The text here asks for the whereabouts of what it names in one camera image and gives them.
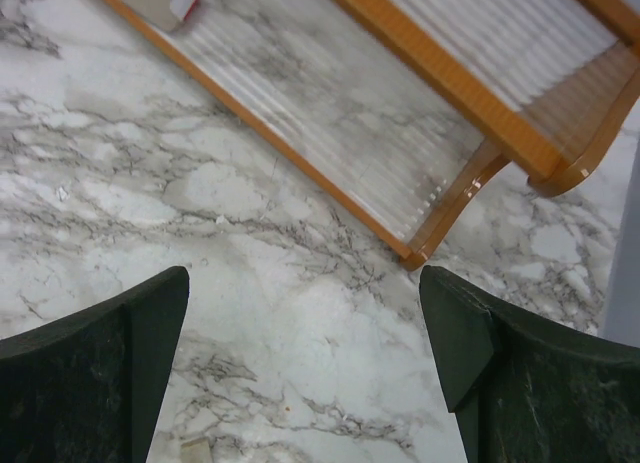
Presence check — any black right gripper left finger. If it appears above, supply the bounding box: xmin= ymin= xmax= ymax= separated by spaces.
xmin=1 ymin=266 xmax=189 ymax=462

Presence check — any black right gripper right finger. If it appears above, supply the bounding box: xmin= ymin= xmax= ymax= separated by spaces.
xmin=419 ymin=266 xmax=639 ymax=462

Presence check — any small beige wrapper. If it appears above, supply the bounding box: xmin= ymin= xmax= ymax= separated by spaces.
xmin=180 ymin=438 xmax=213 ymax=463

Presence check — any wooden shelf rack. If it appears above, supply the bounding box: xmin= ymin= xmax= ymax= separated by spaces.
xmin=103 ymin=0 xmax=639 ymax=270

